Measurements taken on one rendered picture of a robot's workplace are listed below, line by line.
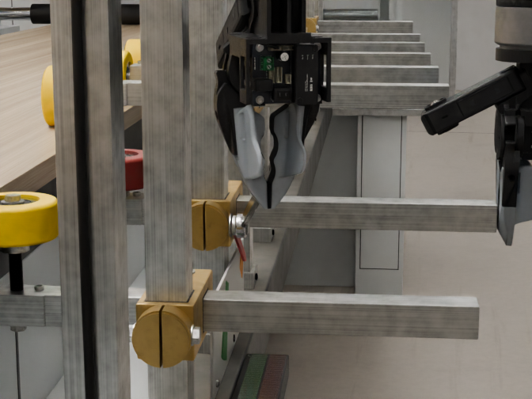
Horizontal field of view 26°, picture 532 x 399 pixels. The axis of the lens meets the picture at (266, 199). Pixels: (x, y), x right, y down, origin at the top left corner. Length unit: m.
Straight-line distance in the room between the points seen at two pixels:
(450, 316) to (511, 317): 2.75
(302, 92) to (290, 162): 0.08
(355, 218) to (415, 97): 0.28
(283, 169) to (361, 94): 0.50
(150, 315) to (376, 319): 0.20
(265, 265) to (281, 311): 0.59
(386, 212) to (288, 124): 0.29
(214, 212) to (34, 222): 0.24
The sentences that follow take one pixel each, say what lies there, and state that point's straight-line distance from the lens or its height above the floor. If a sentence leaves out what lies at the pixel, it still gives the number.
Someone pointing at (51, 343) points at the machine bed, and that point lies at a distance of 1.39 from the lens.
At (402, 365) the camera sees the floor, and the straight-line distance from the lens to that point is 3.29.
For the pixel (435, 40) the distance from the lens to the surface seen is 3.73.
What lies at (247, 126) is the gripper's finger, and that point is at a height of 0.98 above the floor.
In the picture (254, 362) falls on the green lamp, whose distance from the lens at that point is 1.22.
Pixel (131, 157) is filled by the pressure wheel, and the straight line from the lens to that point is 1.26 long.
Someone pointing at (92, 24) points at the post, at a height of 1.08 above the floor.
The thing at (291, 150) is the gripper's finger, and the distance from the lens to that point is 0.98.
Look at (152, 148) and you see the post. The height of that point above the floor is 0.97.
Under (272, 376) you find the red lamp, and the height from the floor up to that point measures 0.70.
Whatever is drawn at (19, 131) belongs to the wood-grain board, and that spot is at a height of 0.90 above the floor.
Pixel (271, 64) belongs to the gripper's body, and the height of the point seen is 1.04.
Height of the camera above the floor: 1.12
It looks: 12 degrees down
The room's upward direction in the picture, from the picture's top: straight up
